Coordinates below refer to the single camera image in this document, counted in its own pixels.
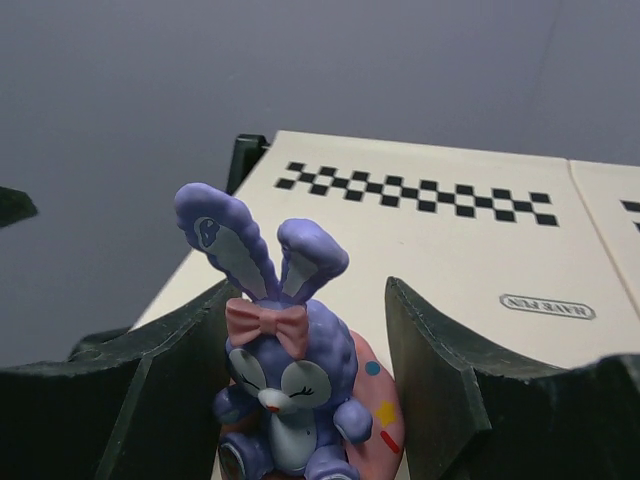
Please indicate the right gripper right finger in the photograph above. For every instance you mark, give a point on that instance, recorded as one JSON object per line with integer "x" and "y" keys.
{"x": 476, "y": 410}

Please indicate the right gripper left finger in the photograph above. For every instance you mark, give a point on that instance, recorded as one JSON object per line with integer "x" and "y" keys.
{"x": 127, "y": 404}

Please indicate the purple bunny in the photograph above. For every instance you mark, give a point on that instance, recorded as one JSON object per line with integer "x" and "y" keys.
{"x": 308, "y": 398}

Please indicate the beige three-tier shelf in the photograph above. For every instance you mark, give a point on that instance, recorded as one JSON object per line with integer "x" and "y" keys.
{"x": 538, "y": 254}

